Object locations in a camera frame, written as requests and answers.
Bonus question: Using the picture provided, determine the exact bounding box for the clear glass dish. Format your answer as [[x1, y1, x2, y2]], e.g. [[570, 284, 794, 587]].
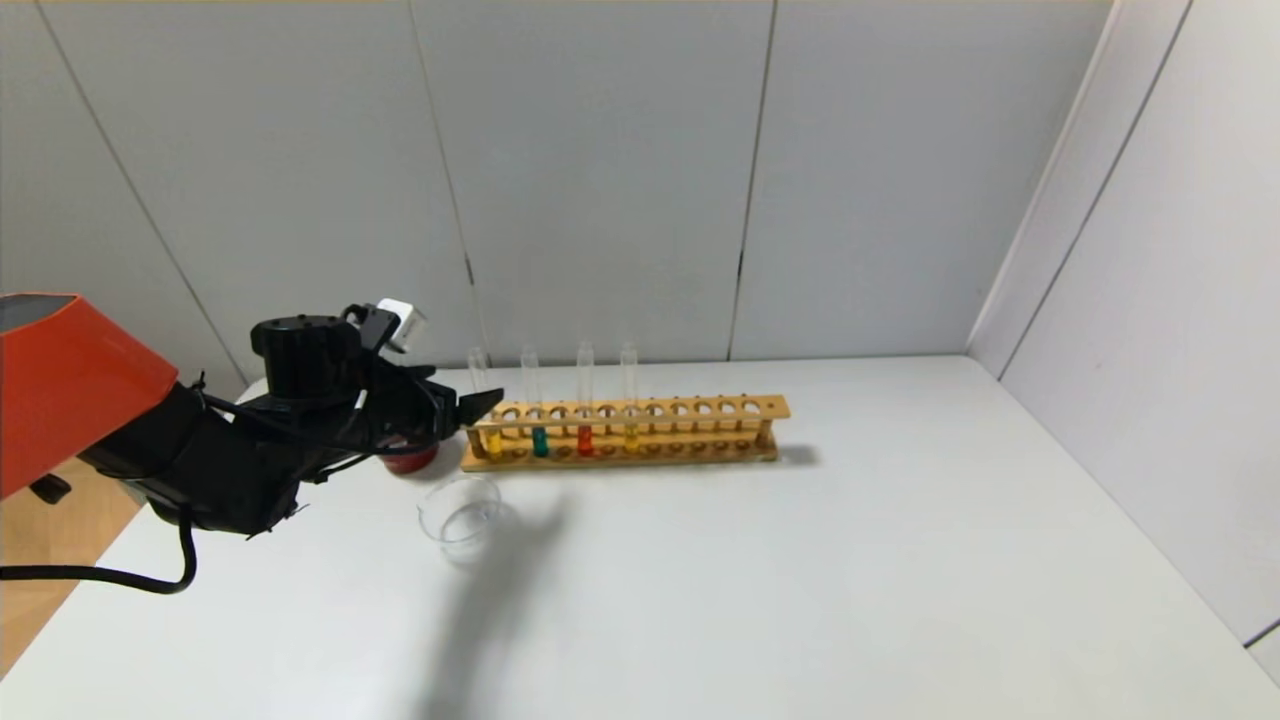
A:
[[418, 473, 522, 569]]

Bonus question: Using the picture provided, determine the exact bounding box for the test tube with blue pigment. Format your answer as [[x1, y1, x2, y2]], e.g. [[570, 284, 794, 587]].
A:
[[521, 346, 550, 459]]

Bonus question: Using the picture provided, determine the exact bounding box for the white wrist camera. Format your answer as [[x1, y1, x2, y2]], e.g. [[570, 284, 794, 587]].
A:
[[376, 298, 429, 353]]

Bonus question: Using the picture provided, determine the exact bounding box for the test tube with amber pigment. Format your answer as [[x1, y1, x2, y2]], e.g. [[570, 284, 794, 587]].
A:
[[620, 343, 641, 454]]

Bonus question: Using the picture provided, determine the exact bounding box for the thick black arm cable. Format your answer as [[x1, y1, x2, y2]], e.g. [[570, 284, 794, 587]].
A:
[[0, 500, 198, 595]]

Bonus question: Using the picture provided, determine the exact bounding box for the dark red plastic cup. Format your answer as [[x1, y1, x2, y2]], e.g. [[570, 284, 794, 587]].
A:
[[380, 440, 441, 476]]

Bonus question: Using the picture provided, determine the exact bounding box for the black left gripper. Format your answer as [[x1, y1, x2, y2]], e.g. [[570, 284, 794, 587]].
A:
[[368, 359, 505, 453]]

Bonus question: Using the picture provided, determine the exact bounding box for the test tube with yellow pigment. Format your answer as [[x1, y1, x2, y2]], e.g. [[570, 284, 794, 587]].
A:
[[469, 348, 504, 459]]

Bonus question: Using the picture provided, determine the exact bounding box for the wooden test tube rack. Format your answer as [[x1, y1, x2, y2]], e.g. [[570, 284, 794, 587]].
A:
[[452, 395, 790, 472]]

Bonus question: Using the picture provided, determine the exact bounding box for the test tube with red pigment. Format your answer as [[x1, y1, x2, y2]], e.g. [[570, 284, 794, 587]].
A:
[[577, 342, 595, 458]]

